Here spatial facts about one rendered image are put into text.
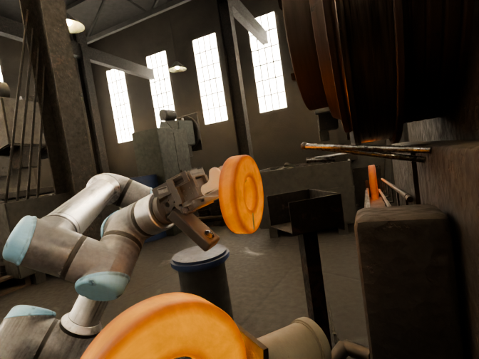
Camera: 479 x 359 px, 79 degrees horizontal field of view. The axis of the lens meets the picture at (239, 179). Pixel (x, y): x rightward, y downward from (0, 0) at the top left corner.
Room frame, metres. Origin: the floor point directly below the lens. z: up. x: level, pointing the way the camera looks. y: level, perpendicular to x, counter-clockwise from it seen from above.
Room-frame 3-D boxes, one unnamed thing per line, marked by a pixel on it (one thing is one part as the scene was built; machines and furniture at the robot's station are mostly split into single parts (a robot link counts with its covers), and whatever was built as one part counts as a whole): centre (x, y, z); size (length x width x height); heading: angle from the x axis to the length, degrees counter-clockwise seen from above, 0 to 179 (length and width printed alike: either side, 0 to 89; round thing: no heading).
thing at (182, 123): (8.61, 1.57, 1.36); 1.37 x 1.17 x 2.71; 56
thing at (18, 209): (3.33, 2.26, 0.43); 1.23 x 0.93 x 0.87; 154
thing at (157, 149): (4.33, 1.05, 0.75); 0.70 x 0.48 x 1.50; 156
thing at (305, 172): (3.37, -0.76, 0.39); 1.03 x 0.83 x 0.79; 70
